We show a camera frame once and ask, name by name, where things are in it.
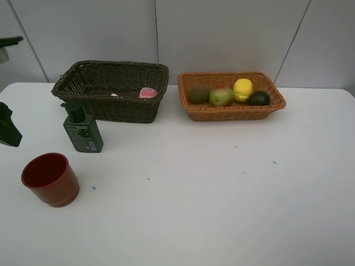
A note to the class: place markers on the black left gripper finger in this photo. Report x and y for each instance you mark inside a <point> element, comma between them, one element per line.
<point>9,134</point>

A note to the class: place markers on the red plastic cup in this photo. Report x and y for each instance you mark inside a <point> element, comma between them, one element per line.
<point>51,178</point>

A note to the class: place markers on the dark green pump bottle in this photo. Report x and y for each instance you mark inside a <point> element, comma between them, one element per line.
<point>82,129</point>

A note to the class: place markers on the pink bottle white cap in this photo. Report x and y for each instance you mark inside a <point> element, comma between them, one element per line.
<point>147,93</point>

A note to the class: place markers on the brown kiwi fruit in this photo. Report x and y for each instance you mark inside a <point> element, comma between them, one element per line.
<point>199,94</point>

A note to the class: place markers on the green red pear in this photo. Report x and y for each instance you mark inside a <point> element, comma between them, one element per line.
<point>221,96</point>

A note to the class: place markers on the yellow lemon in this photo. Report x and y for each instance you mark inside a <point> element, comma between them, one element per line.
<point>242,90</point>

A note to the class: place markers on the dark green avocado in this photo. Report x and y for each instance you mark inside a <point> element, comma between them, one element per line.
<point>259,98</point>

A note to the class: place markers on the dark brown wicker basket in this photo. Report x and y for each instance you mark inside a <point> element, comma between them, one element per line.
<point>91,83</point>

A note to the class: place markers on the orange wicker basket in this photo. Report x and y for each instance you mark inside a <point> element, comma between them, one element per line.
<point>237,111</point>

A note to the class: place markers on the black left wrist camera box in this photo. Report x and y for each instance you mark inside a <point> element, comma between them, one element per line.
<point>8,42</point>

